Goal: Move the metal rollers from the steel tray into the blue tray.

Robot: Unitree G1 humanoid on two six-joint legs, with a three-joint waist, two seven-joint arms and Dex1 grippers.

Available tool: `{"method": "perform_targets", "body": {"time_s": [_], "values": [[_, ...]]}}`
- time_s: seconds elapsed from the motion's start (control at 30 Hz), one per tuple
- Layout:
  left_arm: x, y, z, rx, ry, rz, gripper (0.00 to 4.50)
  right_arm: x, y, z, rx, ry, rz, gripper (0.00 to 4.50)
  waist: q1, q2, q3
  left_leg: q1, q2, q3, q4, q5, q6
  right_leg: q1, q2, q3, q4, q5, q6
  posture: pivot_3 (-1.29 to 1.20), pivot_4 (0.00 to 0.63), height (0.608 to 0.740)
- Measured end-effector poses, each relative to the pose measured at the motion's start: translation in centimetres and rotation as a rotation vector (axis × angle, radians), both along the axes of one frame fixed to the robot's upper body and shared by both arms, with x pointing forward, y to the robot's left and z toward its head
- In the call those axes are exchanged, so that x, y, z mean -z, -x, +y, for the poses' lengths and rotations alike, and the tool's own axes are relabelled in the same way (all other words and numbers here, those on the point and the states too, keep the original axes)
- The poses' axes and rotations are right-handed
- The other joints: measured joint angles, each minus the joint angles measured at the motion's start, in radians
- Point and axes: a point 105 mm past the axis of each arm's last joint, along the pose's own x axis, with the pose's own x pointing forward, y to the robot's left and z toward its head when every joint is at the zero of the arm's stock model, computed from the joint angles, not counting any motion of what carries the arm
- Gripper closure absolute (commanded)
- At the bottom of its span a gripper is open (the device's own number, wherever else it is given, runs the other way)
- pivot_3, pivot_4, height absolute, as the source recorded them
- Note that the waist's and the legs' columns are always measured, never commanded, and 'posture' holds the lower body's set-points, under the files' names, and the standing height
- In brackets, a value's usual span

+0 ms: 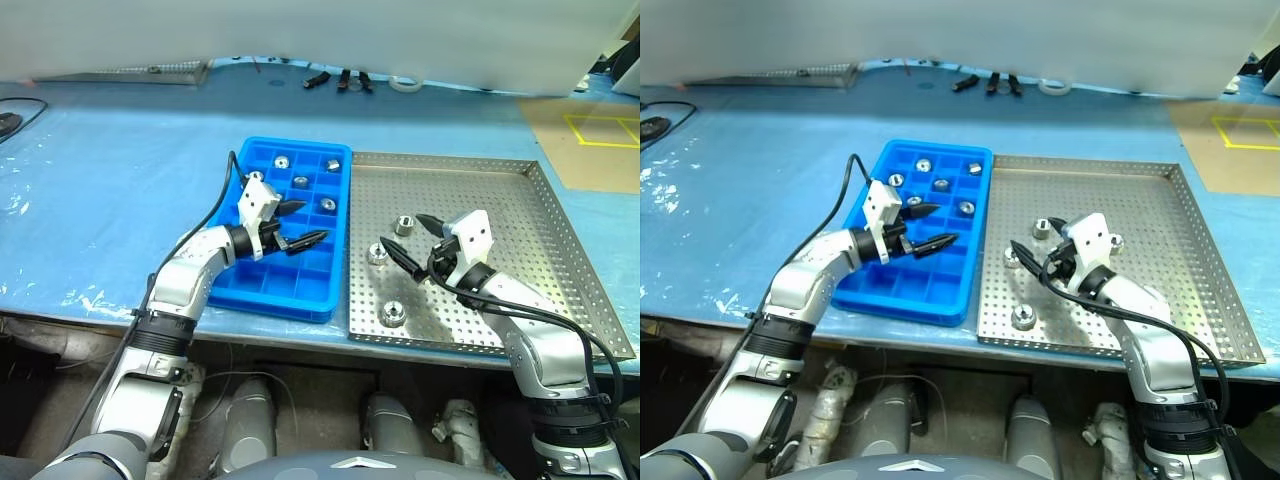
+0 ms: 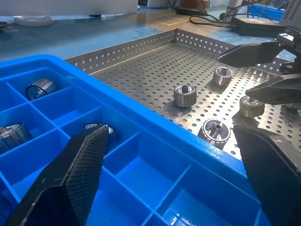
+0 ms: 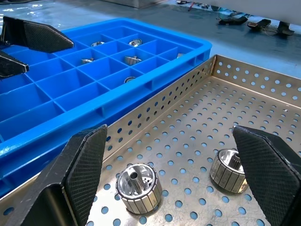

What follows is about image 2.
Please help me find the white tape roll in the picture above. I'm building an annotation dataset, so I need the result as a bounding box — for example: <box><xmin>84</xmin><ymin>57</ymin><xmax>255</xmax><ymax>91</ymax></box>
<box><xmin>13</xmin><ymin>15</ymin><xmax>53</xmax><ymax>27</ymax></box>

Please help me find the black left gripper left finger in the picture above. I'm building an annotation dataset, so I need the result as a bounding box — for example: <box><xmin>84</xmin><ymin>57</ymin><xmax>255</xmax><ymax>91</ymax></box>
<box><xmin>4</xmin><ymin>124</ymin><xmax>109</xmax><ymax>226</ymax></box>

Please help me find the blue plastic crate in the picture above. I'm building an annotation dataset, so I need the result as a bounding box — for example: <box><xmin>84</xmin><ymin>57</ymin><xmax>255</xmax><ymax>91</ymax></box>
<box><xmin>248</xmin><ymin>3</ymin><xmax>286</xmax><ymax>22</ymax></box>

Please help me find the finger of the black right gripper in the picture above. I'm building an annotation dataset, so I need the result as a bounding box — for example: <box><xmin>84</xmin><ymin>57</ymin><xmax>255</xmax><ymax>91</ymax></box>
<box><xmin>217</xmin><ymin>41</ymin><xmax>286</xmax><ymax>69</ymax></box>
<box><xmin>246</xmin><ymin>73</ymin><xmax>301</xmax><ymax>105</ymax></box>

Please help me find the large black power adapter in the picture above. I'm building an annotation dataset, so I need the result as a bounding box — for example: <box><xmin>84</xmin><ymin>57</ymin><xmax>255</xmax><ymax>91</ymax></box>
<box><xmin>235</xmin><ymin>16</ymin><xmax>286</xmax><ymax>37</ymax></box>

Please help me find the perforated metal tray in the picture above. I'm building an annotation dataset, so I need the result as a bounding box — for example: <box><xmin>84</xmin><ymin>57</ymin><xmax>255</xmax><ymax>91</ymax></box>
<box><xmin>64</xmin><ymin>28</ymin><xmax>301</xmax><ymax>179</ymax></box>

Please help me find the blue compartment tray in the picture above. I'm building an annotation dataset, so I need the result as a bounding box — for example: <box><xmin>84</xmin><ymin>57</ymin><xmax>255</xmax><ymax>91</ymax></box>
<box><xmin>0</xmin><ymin>54</ymin><xmax>273</xmax><ymax>226</ymax></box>

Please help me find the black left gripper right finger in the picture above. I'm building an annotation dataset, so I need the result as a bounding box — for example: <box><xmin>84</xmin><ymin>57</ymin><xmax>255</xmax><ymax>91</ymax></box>
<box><xmin>232</xmin><ymin>123</ymin><xmax>301</xmax><ymax>226</ymax></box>

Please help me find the black adapter cable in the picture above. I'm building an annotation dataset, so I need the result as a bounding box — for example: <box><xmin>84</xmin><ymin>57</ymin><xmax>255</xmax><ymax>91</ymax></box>
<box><xmin>189</xmin><ymin>15</ymin><xmax>238</xmax><ymax>29</ymax></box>

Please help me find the slim black power adapter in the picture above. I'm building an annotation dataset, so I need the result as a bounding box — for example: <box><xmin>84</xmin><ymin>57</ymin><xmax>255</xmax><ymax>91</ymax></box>
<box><xmin>175</xmin><ymin>6</ymin><xmax>209</xmax><ymax>16</ymax></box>

